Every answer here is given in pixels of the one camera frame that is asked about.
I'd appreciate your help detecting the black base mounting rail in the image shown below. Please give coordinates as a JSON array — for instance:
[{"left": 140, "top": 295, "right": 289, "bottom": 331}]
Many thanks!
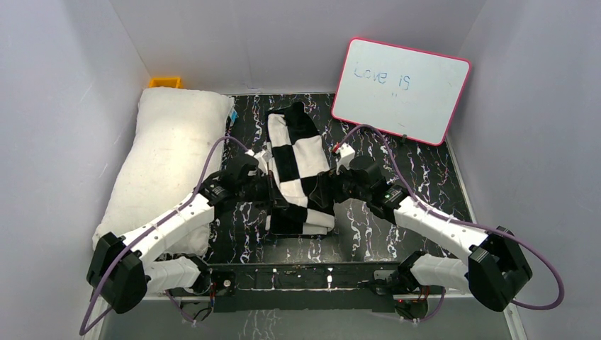
[{"left": 167, "top": 262, "right": 447, "bottom": 315}]

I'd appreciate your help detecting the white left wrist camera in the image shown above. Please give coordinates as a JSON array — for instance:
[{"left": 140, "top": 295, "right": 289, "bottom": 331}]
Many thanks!
[{"left": 245, "top": 149, "right": 273, "bottom": 174}]

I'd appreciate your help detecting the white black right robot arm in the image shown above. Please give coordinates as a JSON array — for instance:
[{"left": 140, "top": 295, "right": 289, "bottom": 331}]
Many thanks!
[{"left": 309, "top": 156, "right": 533, "bottom": 312}]

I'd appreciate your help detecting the black white checkered pillowcase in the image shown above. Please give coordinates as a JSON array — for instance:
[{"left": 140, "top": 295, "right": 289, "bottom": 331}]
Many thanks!
[{"left": 266, "top": 102, "right": 335, "bottom": 236}]

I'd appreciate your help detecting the yellow plastic bin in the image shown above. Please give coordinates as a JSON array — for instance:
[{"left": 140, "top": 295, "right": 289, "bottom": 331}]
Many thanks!
[{"left": 147, "top": 76, "right": 183, "bottom": 89}]

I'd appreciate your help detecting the pink framed whiteboard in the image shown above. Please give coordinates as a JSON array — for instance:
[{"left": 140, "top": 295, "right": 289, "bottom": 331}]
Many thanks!
[{"left": 332, "top": 38, "right": 471, "bottom": 146}]

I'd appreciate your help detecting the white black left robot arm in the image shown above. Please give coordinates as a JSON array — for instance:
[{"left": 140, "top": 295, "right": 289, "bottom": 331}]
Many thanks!
[{"left": 86, "top": 151, "right": 288, "bottom": 314}]

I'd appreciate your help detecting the white pillow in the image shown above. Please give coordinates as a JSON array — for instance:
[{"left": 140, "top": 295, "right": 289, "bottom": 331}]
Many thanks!
[{"left": 92, "top": 87, "right": 235, "bottom": 244}]

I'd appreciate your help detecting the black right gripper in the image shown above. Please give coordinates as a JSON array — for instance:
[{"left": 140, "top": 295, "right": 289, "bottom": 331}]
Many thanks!
[{"left": 309, "top": 162, "right": 371, "bottom": 208}]

